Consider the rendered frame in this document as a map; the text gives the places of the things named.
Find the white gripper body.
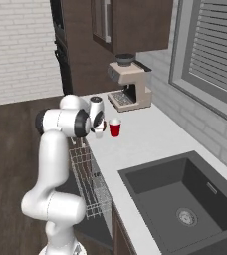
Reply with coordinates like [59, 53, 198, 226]
[93, 121, 108, 139]

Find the red cup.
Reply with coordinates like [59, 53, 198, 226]
[108, 118, 123, 138]

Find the brown base cupboard door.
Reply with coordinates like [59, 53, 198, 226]
[111, 201, 137, 255]

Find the beige coffee machine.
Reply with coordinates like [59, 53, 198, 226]
[106, 53, 153, 114]

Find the brown tall cupboard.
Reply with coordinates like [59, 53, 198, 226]
[60, 0, 126, 97]

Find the dark grey sink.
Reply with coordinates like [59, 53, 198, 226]
[117, 149, 227, 255]

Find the window with grey blinds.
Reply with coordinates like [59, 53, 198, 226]
[167, 0, 227, 129]

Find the white wire dishwasher rack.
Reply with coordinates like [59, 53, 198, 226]
[68, 136, 114, 220]

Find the black wall oven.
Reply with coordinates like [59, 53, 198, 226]
[49, 0, 74, 96]

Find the brown wall cupboard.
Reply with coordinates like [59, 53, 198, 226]
[91, 0, 175, 56]

